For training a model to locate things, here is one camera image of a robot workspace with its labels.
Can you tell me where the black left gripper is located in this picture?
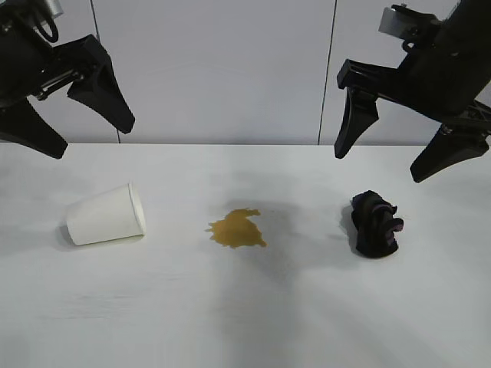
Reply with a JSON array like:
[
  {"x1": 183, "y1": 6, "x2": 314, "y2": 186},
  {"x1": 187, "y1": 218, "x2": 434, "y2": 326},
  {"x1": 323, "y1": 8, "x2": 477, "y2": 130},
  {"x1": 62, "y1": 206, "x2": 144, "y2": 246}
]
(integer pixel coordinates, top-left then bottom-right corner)
[{"x1": 0, "y1": 0, "x2": 137, "y2": 160}]

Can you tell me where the black left camera cable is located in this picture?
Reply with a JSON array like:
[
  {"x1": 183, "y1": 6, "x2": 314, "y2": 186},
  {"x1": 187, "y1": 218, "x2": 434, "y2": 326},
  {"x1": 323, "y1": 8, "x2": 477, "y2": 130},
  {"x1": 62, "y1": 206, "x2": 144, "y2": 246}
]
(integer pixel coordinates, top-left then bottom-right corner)
[{"x1": 34, "y1": 9, "x2": 59, "y2": 41}]

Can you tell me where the black right camera mount bracket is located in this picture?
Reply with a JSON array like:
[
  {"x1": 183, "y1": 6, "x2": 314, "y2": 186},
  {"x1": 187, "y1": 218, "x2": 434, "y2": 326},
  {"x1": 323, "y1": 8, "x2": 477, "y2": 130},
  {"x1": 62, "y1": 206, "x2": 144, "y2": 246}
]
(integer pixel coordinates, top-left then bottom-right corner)
[{"x1": 390, "y1": 3, "x2": 446, "y2": 51}]

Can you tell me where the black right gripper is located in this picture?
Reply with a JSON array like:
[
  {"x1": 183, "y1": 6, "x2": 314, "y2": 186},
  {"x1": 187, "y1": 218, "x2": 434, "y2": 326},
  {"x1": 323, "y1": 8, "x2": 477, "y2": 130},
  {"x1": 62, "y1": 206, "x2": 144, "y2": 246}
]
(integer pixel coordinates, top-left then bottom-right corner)
[{"x1": 334, "y1": 22, "x2": 491, "y2": 183}]

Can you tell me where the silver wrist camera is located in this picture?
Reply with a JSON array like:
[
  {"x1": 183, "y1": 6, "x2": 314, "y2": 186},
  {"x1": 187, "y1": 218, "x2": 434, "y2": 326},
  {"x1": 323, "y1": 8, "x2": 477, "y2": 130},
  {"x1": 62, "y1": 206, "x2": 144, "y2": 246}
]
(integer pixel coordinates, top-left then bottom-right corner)
[
  {"x1": 41, "y1": 0, "x2": 63, "y2": 18},
  {"x1": 377, "y1": 5, "x2": 408, "y2": 39}
]

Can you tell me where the brown liquid spill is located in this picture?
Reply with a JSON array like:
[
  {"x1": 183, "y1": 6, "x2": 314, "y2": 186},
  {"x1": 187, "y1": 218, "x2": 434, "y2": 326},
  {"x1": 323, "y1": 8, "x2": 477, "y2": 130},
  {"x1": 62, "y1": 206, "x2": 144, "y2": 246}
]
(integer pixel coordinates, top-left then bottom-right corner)
[{"x1": 204, "y1": 207, "x2": 268, "y2": 249}]

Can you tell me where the black purple cloth rag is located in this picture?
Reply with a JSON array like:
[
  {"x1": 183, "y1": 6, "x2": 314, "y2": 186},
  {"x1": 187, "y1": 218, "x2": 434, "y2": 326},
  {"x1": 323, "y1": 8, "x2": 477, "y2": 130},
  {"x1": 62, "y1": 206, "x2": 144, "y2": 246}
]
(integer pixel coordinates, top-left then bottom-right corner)
[{"x1": 351, "y1": 189, "x2": 404, "y2": 258}]

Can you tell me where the white paper cup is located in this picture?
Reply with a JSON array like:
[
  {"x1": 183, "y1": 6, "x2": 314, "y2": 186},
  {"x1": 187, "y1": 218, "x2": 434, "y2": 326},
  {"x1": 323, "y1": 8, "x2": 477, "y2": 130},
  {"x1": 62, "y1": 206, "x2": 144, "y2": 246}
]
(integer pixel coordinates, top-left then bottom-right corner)
[{"x1": 64, "y1": 182, "x2": 148, "y2": 247}]

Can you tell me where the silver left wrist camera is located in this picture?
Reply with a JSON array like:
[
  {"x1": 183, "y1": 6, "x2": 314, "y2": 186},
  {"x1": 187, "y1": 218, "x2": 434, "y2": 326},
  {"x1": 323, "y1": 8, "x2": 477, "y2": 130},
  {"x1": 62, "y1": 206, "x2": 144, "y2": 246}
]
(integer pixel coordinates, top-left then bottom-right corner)
[{"x1": 41, "y1": 0, "x2": 63, "y2": 18}]

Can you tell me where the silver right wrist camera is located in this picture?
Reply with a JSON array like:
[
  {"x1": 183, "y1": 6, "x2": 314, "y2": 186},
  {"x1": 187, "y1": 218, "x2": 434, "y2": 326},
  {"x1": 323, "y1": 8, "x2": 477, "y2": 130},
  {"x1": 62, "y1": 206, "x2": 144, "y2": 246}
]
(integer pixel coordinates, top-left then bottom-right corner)
[{"x1": 377, "y1": 5, "x2": 408, "y2": 39}]

